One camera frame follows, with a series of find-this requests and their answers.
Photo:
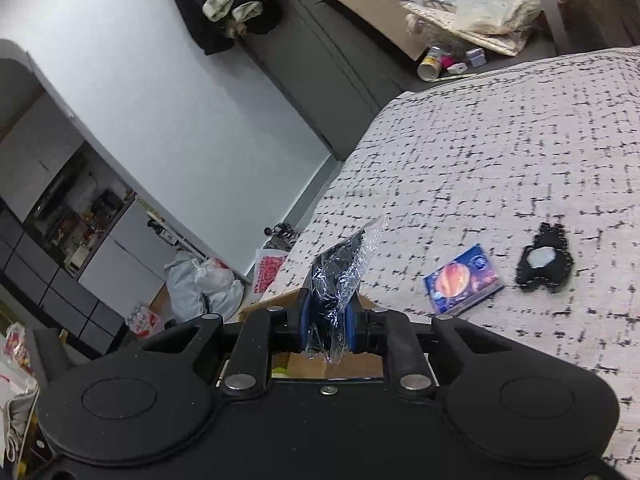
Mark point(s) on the white grey cabinet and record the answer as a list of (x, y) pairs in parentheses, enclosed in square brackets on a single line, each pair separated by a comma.
[(115, 250)]

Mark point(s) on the red print plastic bag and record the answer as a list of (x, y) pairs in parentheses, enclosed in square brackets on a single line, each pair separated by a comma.
[(270, 270)]

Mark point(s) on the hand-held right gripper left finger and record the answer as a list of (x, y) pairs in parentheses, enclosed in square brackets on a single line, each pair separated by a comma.
[(303, 320)]

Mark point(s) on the dark sneakers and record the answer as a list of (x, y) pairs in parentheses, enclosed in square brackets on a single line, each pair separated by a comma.
[(282, 234)]

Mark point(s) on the brown cardboard box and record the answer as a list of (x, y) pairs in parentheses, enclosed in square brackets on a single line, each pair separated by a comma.
[(360, 366)]

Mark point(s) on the yellow green sponge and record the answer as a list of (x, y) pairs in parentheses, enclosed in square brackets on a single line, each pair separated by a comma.
[(281, 373)]

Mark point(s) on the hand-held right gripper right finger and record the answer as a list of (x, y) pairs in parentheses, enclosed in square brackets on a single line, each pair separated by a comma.
[(350, 325)]

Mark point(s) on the small black toy figure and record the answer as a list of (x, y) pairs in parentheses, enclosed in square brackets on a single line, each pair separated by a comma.
[(525, 270)]

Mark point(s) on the black item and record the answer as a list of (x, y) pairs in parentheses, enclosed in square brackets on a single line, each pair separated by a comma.
[(332, 280)]

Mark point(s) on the black hanging coat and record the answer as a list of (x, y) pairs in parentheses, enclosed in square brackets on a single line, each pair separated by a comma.
[(200, 20)]

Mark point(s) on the planet picture card packet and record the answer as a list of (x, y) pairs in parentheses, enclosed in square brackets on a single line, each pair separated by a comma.
[(460, 280)]

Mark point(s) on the white black patterned blanket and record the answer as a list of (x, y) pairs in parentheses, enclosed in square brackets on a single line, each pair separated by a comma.
[(475, 160)]

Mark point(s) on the instant noodle cup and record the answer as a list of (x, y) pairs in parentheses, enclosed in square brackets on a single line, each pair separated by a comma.
[(430, 65)]

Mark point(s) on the pack of water bottles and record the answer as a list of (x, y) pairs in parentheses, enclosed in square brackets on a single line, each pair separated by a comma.
[(145, 320)]

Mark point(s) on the grey white plastic bag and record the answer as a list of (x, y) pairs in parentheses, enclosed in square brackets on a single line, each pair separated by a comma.
[(185, 285)]

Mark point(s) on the small pink white box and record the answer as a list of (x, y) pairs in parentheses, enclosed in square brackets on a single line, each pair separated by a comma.
[(456, 66)]

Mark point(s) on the colourful printed plastic bag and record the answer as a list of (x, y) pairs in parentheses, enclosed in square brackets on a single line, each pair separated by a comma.
[(17, 390)]

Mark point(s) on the grey door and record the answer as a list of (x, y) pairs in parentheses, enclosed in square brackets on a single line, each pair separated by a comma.
[(320, 60)]

